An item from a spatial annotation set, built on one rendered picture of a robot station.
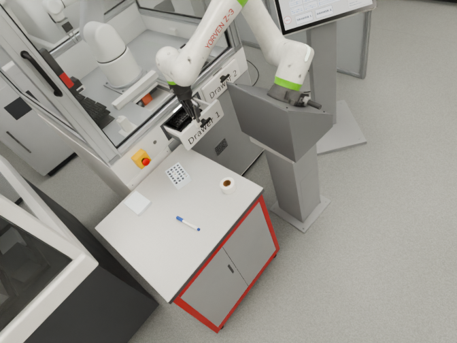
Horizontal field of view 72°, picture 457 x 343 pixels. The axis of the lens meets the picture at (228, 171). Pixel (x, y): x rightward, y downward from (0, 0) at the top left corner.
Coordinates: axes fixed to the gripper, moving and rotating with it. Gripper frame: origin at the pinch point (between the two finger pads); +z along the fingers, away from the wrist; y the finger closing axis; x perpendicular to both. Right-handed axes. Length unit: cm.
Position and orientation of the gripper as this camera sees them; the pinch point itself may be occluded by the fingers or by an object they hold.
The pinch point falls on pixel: (196, 121)
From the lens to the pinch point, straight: 157.5
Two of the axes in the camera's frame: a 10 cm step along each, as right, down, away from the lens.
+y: 7.3, 3.9, -5.6
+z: 2.6, 6.0, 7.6
